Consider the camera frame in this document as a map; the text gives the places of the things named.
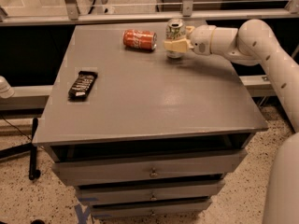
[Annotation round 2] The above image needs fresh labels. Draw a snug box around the middle grey drawer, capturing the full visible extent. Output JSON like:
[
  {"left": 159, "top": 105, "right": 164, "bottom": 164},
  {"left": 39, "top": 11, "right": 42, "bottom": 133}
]
[{"left": 76, "top": 180, "right": 225, "bottom": 205}]

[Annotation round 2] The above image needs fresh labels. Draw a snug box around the bottom grey drawer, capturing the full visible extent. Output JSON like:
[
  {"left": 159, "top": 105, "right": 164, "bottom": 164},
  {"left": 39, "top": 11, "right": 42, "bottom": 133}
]
[{"left": 91, "top": 198, "right": 211, "bottom": 219}]

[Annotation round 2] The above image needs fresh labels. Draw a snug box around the black shoe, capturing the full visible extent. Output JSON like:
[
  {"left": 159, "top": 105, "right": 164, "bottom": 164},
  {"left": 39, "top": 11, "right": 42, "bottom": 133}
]
[{"left": 31, "top": 219, "right": 46, "bottom": 224}]

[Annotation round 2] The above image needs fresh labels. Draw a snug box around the white green 7up can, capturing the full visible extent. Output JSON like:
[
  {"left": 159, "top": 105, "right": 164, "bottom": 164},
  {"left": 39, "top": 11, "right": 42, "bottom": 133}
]
[{"left": 165, "top": 18, "right": 186, "bottom": 59}]

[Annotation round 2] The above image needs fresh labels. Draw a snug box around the grey drawer cabinet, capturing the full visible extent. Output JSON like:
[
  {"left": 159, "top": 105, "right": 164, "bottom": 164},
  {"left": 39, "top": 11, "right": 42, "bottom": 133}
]
[{"left": 32, "top": 20, "right": 269, "bottom": 220}]

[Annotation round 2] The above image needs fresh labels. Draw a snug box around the grey drawer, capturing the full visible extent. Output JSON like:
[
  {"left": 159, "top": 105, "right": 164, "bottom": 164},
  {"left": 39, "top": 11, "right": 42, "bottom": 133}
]
[
  {"left": 76, "top": 180, "right": 225, "bottom": 205},
  {"left": 52, "top": 149, "right": 247, "bottom": 186},
  {"left": 91, "top": 198, "right": 211, "bottom": 219}
]

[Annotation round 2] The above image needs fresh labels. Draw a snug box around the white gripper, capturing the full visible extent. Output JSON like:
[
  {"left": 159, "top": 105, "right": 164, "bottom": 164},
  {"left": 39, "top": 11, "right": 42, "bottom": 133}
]
[{"left": 164, "top": 25, "right": 216, "bottom": 55}]

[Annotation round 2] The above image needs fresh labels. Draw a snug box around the grey metal railing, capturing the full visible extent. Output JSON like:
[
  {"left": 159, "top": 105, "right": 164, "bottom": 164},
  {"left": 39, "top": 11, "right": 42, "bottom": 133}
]
[{"left": 0, "top": 0, "right": 298, "bottom": 26}]

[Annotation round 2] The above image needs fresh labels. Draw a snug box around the black tripod stand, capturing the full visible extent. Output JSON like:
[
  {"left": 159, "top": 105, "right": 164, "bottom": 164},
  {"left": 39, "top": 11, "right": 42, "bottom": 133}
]
[{"left": 0, "top": 118, "right": 41, "bottom": 181}]

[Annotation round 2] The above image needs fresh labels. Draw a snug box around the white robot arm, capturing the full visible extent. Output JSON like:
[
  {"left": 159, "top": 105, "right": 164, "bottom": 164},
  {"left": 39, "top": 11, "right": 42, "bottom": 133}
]
[{"left": 164, "top": 20, "right": 299, "bottom": 224}]

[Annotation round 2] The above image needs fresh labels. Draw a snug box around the black chocolate bar wrapper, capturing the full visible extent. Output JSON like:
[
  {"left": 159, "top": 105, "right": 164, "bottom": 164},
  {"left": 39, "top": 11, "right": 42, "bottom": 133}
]
[{"left": 68, "top": 71, "right": 98, "bottom": 100}]

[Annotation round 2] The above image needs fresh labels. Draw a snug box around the white cylindrical object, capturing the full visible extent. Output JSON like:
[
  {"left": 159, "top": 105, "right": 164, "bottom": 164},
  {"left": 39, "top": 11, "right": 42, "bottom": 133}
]
[{"left": 0, "top": 76, "right": 14, "bottom": 99}]

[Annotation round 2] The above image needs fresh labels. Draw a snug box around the top grey drawer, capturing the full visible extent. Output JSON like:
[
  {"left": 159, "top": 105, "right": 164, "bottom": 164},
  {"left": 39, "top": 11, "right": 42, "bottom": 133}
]
[{"left": 52, "top": 149, "right": 247, "bottom": 186}]

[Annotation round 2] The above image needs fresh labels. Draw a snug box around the red coke can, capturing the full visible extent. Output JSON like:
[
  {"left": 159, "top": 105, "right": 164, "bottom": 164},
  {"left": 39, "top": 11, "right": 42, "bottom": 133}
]
[{"left": 122, "top": 29, "right": 157, "bottom": 50}]

